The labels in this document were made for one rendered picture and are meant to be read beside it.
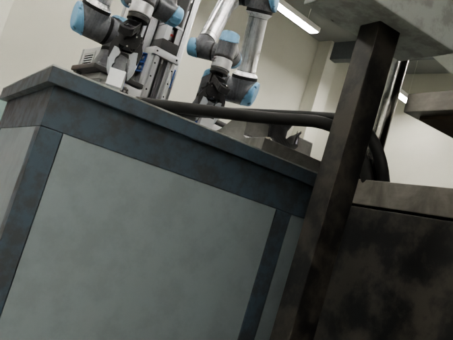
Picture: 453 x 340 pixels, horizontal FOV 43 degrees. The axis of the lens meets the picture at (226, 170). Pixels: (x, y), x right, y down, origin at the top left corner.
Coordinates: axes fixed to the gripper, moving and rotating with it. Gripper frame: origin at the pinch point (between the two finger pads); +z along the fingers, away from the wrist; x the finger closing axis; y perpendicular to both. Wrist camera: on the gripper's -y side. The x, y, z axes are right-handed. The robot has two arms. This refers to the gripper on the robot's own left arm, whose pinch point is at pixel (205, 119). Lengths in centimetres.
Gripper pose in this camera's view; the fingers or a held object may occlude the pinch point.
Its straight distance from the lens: 212.7
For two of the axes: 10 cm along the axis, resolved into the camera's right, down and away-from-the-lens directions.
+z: -2.9, 9.5, -1.0
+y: -3.9, -0.2, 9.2
